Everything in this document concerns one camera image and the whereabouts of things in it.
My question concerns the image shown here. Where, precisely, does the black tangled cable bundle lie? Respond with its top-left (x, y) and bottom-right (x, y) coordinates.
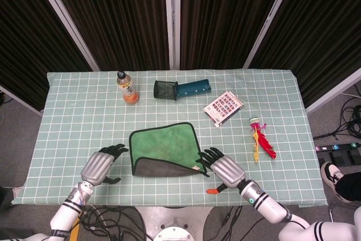
top-left (312, 94), bottom-right (361, 141)

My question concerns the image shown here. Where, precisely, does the white printed card box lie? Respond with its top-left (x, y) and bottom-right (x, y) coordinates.
top-left (203, 90), bottom-right (245, 128)

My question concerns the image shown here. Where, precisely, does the white black sneaker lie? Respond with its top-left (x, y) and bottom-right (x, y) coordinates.
top-left (320, 161), bottom-right (348, 203)

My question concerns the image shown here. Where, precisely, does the yellow floor tape strip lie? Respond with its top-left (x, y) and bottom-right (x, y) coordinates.
top-left (69, 218), bottom-right (81, 241)

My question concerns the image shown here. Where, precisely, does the black trouser leg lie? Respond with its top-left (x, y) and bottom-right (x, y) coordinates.
top-left (335, 171), bottom-right (361, 204)

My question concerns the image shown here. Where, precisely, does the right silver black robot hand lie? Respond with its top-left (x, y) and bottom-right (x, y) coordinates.
top-left (196, 147), bottom-right (245, 196)

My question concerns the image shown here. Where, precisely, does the black floor cable bundle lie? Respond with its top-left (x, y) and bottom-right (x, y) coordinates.
top-left (73, 205), bottom-right (148, 241)

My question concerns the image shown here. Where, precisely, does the black cable with inline switch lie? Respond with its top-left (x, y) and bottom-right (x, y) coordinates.
top-left (213, 205), bottom-right (244, 241)

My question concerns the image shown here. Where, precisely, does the black mesh pen cup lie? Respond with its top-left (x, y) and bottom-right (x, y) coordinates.
top-left (153, 80), bottom-right (179, 102)

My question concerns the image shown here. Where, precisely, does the green checked tablecloth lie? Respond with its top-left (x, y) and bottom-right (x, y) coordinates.
top-left (11, 68), bottom-right (328, 208)

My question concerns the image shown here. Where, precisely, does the dark curtain partition panel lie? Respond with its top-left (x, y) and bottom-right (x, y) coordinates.
top-left (30, 0), bottom-right (173, 72)
top-left (0, 0), bottom-right (100, 116)
top-left (165, 0), bottom-right (300, 70)
top-left (244, 0), bottom-right (361, 114)

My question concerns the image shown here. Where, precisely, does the teal cylindrical tube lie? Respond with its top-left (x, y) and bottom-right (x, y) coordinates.
top-left (175, 78), bottom-right (212, 98)

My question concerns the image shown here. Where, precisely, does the orange tea plastic bottle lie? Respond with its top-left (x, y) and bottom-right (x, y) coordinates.
top-left (116, 71), bottom-right (140, 106)

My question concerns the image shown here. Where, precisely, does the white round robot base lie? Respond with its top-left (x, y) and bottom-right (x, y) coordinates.
top-left (135, 205), bottom-right (214, 241)

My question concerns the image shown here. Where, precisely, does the red yellow feather shuttlecock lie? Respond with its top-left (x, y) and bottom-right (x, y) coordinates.
top-left (249, 116), bottom-right (278, 164)

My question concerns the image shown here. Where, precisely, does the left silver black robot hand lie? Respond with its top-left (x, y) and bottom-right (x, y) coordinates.
top-left (80, 143), bottom-right (129, 187)

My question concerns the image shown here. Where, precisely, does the green cloth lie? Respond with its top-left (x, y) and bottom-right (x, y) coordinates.
top-left (129, 121), bottom-right (211, 178)

